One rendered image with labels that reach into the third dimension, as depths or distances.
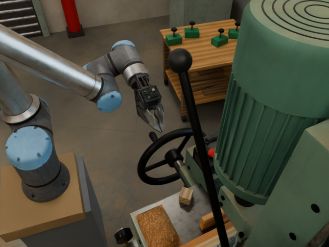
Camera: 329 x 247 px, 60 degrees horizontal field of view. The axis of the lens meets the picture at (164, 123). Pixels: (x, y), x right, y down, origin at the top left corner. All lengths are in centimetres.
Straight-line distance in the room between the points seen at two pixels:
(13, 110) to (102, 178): 101
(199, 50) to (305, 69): 183
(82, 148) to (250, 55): 193
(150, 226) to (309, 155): 53
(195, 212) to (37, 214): 66
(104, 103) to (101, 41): 240
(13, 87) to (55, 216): 51
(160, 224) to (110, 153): 138
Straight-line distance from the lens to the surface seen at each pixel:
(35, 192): 124
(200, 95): 228
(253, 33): 35
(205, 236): 78
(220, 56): 211
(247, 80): 38
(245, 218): 67
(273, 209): 48
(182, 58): 39
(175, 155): 103
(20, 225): 126
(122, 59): 108
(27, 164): 108
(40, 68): 89
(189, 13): 281
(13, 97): 113
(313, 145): 36
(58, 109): 257
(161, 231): 79
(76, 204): 123
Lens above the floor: 166
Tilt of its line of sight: 46 degrees down
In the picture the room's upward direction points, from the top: straight up
